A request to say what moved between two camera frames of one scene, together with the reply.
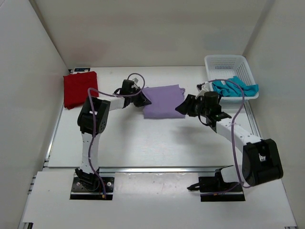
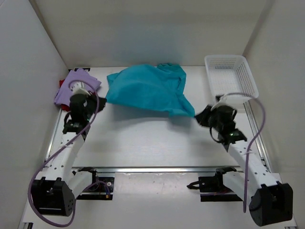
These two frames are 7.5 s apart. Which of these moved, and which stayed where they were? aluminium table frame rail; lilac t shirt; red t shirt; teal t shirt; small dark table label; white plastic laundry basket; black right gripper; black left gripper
Moved: black left gripper; teal t shirt; red t shirt; black right gripper; lilac t shirt
Stayed: aluminium table frame rail; white plastic laundry basket; small dark table label
